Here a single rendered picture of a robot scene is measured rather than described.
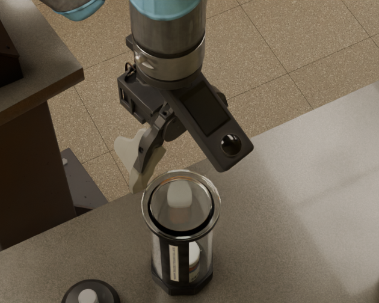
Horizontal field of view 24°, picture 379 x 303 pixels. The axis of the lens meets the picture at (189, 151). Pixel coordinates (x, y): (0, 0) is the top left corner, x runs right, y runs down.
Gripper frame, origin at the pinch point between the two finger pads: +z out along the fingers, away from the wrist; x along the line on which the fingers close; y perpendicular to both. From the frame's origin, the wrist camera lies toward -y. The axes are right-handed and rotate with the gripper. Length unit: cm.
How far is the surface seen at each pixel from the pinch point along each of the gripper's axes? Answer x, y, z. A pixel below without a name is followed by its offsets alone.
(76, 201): -17, 65, 127
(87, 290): 14.6, 5.1, 28.2
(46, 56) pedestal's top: -9, 48, 35
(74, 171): -22, 72, 127
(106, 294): 12.3, 3.7, 31.2
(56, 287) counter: 16.8, 11.2, 34.8
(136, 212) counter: -1.0, 12.6, 34.7
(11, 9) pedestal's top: -11, 61, 35
